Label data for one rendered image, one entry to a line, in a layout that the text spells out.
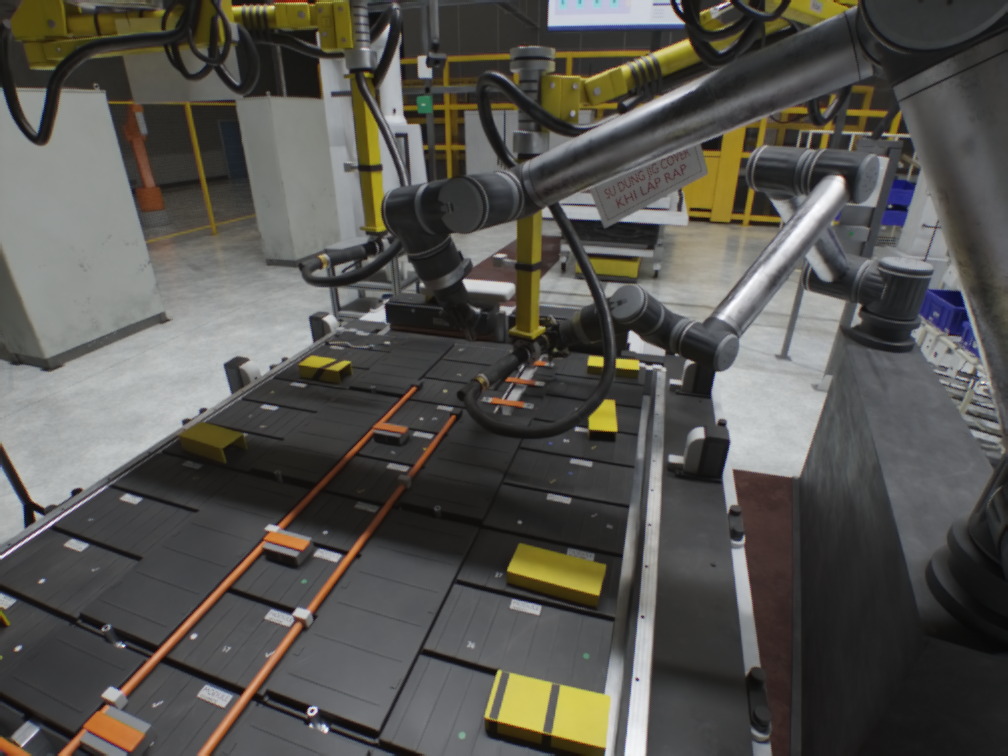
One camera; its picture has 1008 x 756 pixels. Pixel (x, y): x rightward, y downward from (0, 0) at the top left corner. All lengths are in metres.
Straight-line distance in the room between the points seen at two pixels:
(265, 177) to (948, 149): 7.17
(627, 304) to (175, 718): 1.21
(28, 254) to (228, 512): 4.29
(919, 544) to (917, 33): 1.07
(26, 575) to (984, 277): 1.55
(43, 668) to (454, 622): 0.63
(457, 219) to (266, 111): 6.39
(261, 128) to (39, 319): 3.50
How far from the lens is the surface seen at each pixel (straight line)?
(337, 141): 5.31
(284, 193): 7.31
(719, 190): 11.04
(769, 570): 2.58
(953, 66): 0.74
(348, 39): 1.80
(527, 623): 0.90
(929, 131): 0.76
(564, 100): 1.37
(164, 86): 1.96
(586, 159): 1.05
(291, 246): 7.43
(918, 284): 2.55
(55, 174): 5.46
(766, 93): 0.97
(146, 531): 1.26
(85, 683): 1.03
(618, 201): 1.48
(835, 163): 1.85
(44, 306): 5.37
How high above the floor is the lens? 1.72
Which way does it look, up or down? 27 degrees down
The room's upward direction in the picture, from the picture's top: straight up
